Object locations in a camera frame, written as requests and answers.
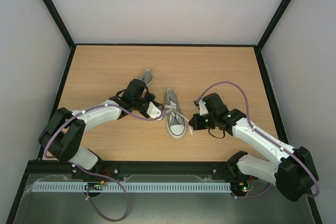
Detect grey sneaker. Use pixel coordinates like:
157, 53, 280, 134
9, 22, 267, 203
138, 69, 153, 87

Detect grey sneaker sideways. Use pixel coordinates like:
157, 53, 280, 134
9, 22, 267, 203
163, 88, 193, 139

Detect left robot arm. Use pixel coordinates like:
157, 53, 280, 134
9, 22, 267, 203
38, 79, 163, 170

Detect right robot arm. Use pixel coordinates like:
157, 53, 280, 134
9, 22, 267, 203
188, 93, 320, 201

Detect right circuit board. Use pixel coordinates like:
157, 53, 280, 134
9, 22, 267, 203
230, 181, 255, 192

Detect circuit board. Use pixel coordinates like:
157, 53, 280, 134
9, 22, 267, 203
230, 181, 255, 192
83, 180, 108, 190

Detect left circuit board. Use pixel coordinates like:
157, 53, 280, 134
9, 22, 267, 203
83, 180, 108, 190

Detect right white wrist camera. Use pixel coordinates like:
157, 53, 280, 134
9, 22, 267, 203
194, 99, 208, 116

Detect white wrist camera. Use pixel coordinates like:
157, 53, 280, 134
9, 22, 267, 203
146, 102, 164, 121
194, 99, 208, 116

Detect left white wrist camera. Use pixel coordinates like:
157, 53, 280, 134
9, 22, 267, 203
146, 102, 164, 121

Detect light blue cable duct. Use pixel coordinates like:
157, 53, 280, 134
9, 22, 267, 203
31, 182, 231, 193

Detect black aluminium frame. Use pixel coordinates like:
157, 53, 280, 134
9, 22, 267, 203
0, 0, 336, 224

